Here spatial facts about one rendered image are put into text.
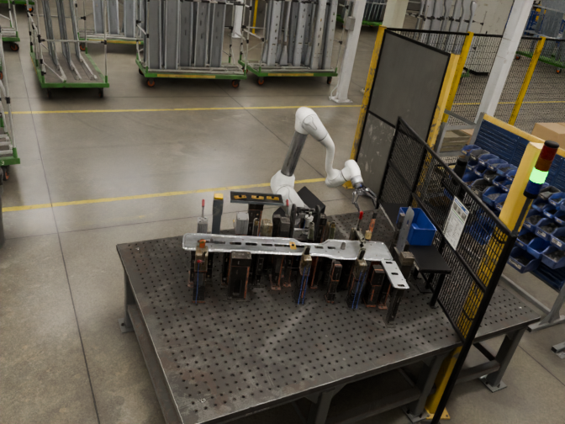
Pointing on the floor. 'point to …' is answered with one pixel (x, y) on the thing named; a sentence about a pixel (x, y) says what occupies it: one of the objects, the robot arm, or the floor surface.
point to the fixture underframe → (407, 403)
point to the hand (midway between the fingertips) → (366, 208)
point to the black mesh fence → (447, 243)
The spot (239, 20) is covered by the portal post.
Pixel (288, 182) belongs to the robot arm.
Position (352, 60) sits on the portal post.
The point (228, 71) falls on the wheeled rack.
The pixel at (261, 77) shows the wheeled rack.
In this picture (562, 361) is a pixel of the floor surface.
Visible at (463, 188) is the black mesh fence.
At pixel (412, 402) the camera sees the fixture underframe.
